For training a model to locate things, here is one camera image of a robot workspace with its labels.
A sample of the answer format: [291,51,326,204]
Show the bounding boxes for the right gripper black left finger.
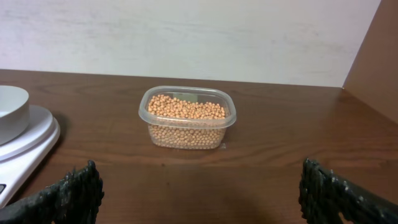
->
[1,160,104,224]

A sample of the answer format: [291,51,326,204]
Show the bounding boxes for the clear plastic container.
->
[138,86,236,149]

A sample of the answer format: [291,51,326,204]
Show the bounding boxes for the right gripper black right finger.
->
[298,158,397,224]

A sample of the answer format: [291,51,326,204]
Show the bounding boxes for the white digital kitchen scale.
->
[1,105,60,208]

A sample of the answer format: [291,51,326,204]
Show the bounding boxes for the white round bowl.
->
[1,85,30,144]

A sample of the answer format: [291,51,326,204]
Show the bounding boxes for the pile of soybeans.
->
[147,95,226,149]

